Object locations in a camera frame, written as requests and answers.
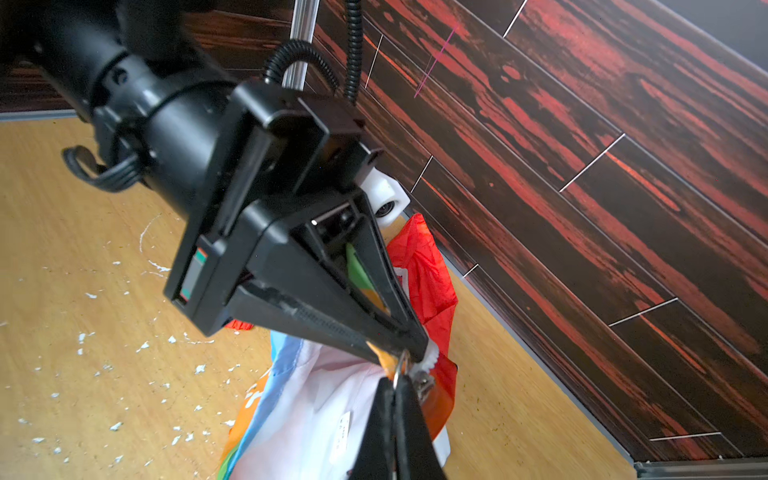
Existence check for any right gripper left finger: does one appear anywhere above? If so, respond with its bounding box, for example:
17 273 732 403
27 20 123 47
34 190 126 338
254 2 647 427
350 377 396 480

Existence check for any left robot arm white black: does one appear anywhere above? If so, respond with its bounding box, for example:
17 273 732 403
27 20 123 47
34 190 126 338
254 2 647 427
1 1 437 362

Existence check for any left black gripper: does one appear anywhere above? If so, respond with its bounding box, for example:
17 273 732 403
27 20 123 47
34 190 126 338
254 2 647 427
92 81 429 363

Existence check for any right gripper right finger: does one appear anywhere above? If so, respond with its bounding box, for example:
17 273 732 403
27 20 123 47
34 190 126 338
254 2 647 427
394 376 447 480

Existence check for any white orange kids jacket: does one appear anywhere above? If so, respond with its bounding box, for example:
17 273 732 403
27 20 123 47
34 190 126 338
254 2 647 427
216 214 458 479

